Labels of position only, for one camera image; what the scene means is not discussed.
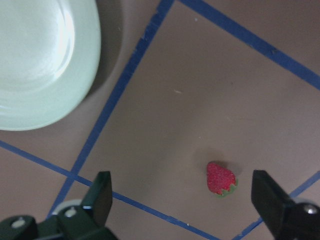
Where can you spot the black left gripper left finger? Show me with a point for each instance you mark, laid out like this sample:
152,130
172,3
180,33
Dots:
82,221

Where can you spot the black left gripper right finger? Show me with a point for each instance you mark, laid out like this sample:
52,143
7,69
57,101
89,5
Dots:
286,218

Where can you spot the light green plate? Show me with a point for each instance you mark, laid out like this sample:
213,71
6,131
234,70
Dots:
49,56

